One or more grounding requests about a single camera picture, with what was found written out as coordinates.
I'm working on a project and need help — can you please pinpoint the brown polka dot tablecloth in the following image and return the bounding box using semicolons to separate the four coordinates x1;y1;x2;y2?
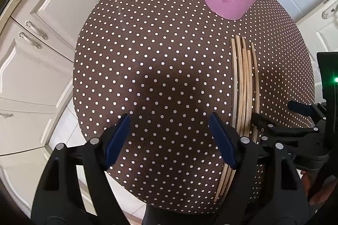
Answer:
72;0;316;215

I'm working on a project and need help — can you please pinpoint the white panel door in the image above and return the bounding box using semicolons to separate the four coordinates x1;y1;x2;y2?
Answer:
297;0;338;54

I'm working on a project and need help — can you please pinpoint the person's right hand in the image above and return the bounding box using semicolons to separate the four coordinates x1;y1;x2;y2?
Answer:
300;172;315;198

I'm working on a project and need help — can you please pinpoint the bunch of wooden chopsticks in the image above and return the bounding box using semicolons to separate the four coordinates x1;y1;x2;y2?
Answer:
213;35;260;202

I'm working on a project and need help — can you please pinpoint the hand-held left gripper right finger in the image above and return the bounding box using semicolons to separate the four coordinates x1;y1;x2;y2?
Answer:
209;112;311;225

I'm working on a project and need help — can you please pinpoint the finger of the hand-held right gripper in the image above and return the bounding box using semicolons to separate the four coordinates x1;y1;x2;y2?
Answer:
253;113;323;152
288;100;328;120

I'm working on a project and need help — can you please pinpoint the silver door handle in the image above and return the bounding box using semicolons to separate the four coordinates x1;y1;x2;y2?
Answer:
322;0;338;19

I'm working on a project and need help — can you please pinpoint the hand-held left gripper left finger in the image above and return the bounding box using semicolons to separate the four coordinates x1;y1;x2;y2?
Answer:
32;113;132;225

